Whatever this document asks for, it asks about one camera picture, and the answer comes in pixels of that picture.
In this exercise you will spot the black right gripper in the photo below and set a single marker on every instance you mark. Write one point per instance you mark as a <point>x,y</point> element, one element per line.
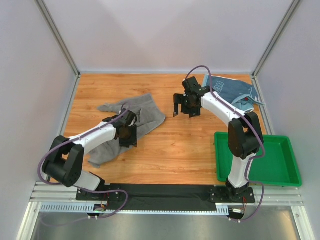
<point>184,105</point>

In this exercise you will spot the green plastic tray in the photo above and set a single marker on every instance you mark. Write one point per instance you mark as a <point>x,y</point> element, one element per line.
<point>278,167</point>

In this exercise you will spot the aluminium frame post left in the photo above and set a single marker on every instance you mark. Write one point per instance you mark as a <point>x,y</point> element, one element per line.
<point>57,35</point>

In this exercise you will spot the blue patterned towel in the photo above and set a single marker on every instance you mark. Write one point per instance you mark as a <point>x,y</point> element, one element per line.
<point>236,92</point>

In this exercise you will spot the aluminium frame post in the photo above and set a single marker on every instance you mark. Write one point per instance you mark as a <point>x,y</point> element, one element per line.
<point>276,36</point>
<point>57,35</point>

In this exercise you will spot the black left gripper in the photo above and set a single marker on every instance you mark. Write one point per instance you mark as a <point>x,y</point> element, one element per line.
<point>131,136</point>

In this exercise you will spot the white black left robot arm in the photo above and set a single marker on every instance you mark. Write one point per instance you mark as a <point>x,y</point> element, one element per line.
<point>64,161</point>

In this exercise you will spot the aluminium frame post right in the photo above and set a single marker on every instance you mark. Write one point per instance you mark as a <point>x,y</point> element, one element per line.
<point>276,36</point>

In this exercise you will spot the aluminium front rail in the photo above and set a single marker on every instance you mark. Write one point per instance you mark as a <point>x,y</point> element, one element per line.
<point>59,199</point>

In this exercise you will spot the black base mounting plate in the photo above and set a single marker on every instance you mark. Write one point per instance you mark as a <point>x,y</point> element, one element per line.
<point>166,197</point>

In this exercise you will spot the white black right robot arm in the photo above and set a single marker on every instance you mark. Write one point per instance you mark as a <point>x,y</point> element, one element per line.
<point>245,137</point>

